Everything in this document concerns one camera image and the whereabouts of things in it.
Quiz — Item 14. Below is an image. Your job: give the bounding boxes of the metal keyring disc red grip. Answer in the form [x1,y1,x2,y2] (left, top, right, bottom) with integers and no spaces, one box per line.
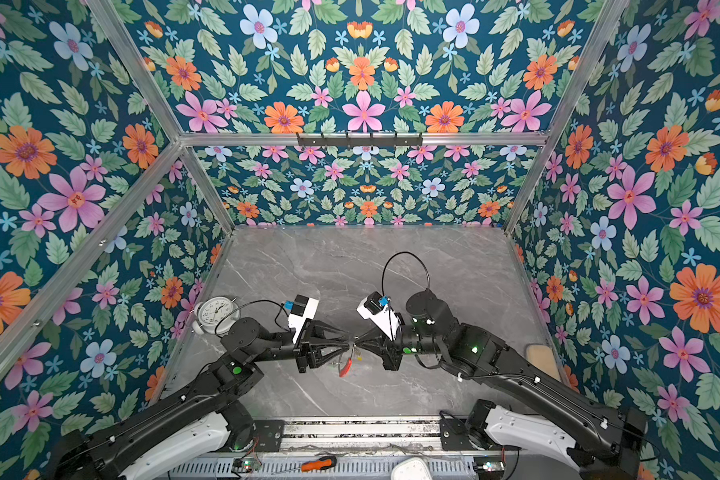
[337,344,355,378]

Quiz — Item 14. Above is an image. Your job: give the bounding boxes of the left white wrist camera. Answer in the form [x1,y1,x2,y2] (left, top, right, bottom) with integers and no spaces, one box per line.
[285,295,319,344]

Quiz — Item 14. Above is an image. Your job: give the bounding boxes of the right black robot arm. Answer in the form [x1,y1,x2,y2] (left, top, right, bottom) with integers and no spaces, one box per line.
[356,289,647,479]

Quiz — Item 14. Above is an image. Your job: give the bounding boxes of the small circuit board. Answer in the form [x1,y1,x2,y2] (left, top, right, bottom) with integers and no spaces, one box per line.
[473,457,506,480]
[232,458,262,475]

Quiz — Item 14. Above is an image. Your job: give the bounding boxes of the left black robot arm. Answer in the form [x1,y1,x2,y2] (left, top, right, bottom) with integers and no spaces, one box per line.
[44,317,350,479]

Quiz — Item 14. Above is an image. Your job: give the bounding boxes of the right small circuit board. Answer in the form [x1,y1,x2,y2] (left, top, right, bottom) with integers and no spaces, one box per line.
[473,457,506,480]

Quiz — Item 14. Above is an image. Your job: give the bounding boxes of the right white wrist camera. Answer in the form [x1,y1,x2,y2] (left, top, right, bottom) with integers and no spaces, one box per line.
[357,291,401,340]

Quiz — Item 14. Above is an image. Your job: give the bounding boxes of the left small circuit board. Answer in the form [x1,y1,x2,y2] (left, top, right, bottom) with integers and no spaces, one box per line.
[232,458,262,475]

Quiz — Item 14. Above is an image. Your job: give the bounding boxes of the beige sponge block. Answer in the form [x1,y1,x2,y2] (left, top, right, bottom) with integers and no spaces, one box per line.
[525,344,561,382]

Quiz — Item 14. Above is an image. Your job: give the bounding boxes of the black wall hook rack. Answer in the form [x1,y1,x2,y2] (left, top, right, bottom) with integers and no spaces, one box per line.
[296,132,424,148]

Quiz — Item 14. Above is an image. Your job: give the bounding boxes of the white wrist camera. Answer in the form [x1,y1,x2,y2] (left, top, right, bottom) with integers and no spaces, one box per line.
[357,291,401,340]
[285,295,319,344]

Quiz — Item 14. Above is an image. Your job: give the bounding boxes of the orange handled screwdriver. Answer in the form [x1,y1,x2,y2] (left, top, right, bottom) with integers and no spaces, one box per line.
[300,455,337,473]

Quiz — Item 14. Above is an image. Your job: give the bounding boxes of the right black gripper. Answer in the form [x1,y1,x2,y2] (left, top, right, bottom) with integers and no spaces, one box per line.
[353,325,447,372]

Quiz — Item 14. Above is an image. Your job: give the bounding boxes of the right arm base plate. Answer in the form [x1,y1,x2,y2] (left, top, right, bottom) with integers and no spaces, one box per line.
[438,410,486,451]

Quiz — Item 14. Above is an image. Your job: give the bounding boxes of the white alarm clock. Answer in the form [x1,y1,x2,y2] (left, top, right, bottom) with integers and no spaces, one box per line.
[192,296,240,337]

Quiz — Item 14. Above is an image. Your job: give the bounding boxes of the white device front edge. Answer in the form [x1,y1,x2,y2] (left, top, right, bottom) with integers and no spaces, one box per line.
[390,458,433,480]

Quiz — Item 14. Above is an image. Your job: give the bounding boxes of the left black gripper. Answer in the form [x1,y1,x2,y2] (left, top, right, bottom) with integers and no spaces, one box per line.
[248,317,351,376]

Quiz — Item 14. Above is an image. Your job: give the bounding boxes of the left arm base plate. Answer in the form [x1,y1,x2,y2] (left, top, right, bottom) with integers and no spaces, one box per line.
[229,420,286,453]

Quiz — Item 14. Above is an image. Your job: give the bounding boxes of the aluminium front rail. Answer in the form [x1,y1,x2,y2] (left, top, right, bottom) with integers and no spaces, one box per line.
[155,416,607,457]

